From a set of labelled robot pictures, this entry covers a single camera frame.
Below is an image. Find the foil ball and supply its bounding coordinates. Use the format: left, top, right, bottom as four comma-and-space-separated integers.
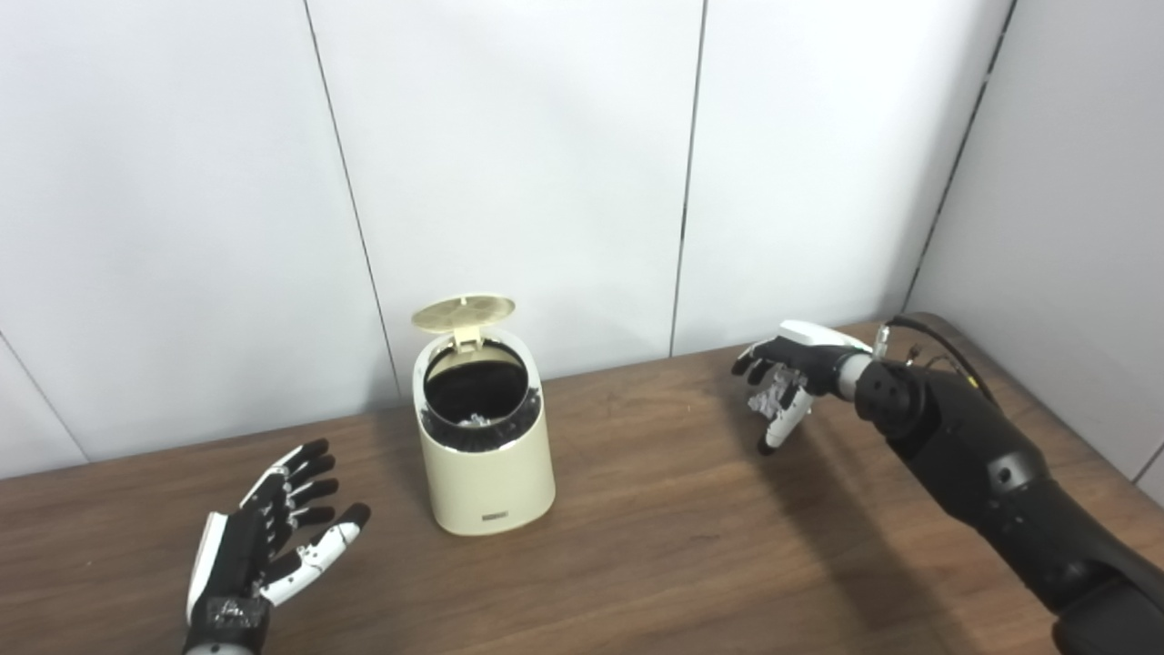
748, 364, 794, 421

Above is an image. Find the cream-colored cylindrical bin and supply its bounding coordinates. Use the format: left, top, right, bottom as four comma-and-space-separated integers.
411, 327, 557, 537

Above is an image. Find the round cream bin lid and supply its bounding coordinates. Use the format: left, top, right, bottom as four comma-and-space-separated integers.
411, 293, 517, 353

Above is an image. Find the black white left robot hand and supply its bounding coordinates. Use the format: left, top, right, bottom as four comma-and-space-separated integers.
185, 439, 372, 651

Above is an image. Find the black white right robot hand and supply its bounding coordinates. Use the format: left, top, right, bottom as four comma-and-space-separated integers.
732, 319, 874, 456

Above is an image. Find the black bin liner bag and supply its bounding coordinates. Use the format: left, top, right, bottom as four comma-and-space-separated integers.
422, 344, 543, 453

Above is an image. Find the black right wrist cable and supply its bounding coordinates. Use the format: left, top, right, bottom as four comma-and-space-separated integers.
873, 314, 1001, 410

